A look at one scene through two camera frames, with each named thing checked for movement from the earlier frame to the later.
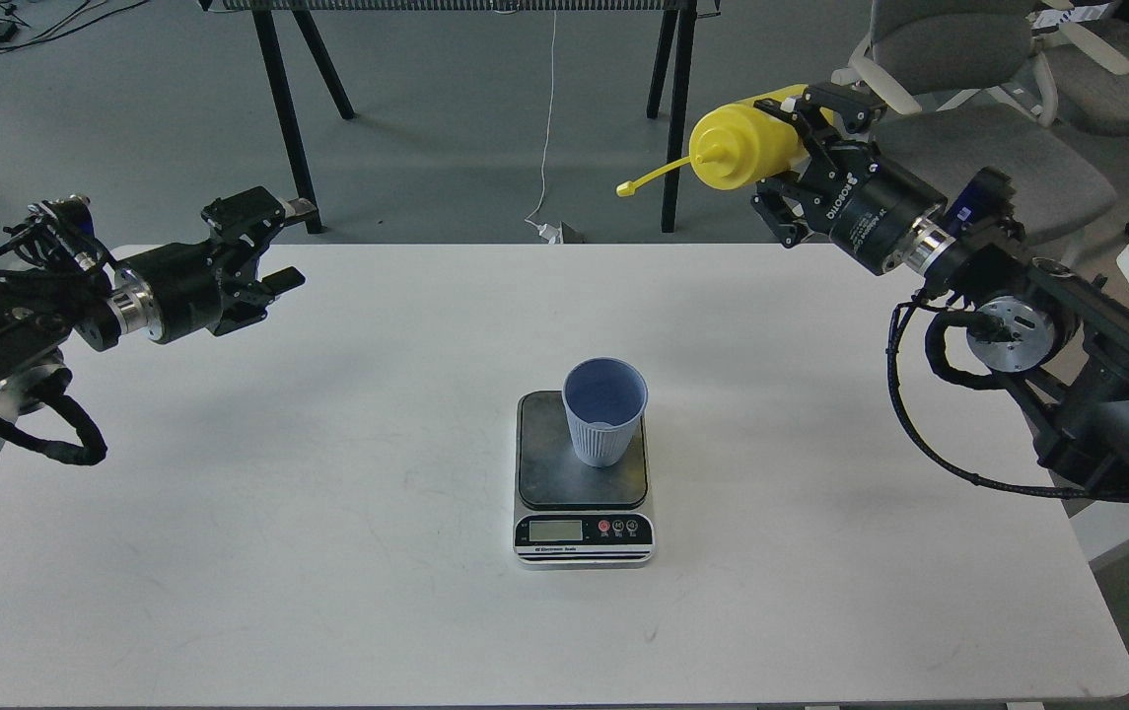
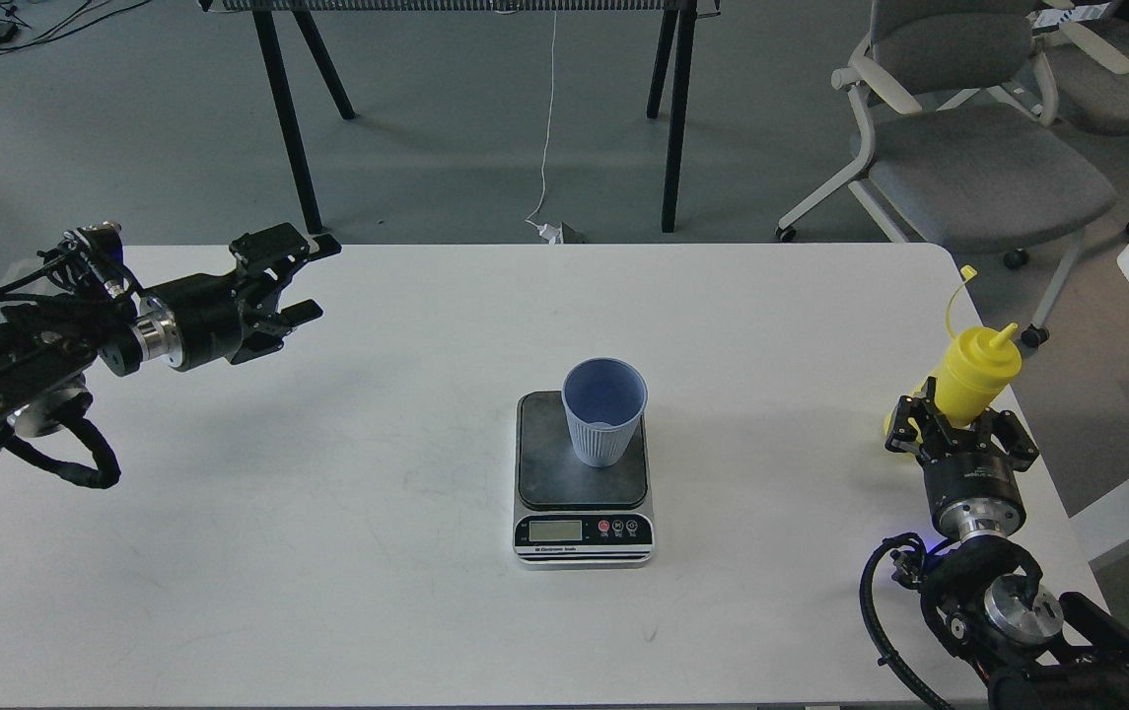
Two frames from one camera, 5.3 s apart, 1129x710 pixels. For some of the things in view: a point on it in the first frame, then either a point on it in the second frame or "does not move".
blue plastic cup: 604,397 does not move
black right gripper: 871,207 to 974,490
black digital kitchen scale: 571,516 does not move
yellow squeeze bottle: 736,145 to 978,367
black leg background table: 667,106 does not move
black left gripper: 186,289 to 199,320
